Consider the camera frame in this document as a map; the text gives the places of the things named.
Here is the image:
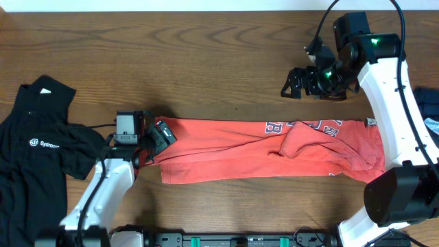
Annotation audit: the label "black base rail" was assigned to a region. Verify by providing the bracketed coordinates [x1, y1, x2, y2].
[109, 226, 412, 247]

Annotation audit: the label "dark blue jeans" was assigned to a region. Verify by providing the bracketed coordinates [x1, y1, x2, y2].
[414, 88, 438, 134]

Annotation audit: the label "red orange t-shirt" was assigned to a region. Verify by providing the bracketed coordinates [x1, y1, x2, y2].
[140, 117, 385, 184]

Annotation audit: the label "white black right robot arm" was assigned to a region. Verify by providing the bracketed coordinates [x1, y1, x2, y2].
[281, 12, 438, 246]

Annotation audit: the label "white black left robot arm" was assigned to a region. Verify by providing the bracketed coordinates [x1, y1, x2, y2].
[34, 110, 176, 246]

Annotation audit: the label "black polo shirt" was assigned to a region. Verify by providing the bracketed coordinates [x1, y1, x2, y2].
[1, 75, 104, 246]

